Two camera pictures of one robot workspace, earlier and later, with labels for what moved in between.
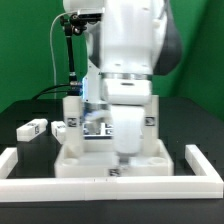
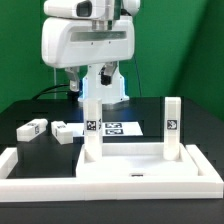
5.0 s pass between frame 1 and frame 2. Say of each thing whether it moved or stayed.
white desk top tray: moved
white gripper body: moved
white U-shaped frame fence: stayed
